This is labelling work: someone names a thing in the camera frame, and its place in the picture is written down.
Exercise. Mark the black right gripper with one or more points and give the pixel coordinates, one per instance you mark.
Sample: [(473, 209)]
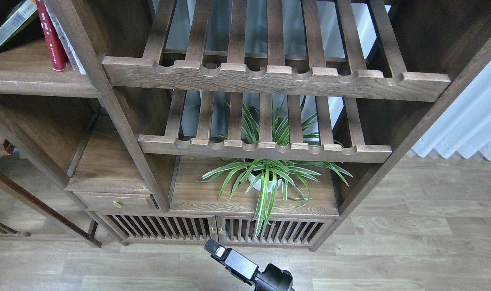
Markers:
[(271, 279)]

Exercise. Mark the red paperback book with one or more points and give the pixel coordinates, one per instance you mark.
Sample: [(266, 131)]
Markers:
[(57, 53)]

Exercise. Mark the white plant pot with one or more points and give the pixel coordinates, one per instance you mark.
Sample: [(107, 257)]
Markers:
[(256, 180)]

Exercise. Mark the green spider plant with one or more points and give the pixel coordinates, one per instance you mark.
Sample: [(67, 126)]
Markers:
[(239, 169)]

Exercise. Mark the brass drawer knob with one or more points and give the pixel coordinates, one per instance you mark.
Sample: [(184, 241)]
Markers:
[(117, 204)]

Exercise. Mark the dark wooden bookshelf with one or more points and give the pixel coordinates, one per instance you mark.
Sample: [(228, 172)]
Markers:
[(161, 105)]

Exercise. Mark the upright white book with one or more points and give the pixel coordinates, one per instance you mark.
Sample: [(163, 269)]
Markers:
[(72, 29)]

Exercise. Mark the upright brown-spined book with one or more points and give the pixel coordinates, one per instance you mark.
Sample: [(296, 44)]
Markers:
[(73, 58)]

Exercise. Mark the white pleated curtain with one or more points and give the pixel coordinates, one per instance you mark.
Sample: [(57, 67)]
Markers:
[(465, 127)]

